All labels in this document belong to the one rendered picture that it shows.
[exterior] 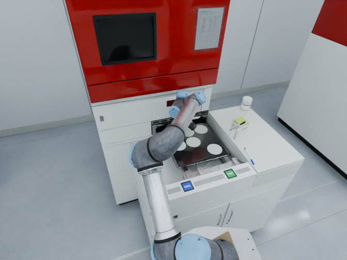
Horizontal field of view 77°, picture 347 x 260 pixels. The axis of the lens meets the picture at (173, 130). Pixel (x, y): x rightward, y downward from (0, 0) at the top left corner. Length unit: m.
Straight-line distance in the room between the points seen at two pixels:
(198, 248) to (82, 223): 1.56
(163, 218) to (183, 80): 0.83
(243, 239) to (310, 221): 1.36
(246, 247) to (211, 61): 1.04
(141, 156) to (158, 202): 0.20
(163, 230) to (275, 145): 0.93
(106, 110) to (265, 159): 1.02
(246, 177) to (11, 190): 2.28
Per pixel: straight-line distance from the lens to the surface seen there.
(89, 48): 1.21
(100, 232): 2.20
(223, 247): 1.00
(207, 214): 1.46
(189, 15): 1.28
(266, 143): 1.56
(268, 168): 1.40
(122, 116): 1.48
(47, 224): 2.40
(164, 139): 0.88
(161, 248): 0.98
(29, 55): 2.92
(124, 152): 1.70
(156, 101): 1.48
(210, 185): 1.22
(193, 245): 0.89
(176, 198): 1.16
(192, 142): 1.52
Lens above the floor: 1.94
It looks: 40 degrees down
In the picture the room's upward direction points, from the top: 2 degrees clockwise
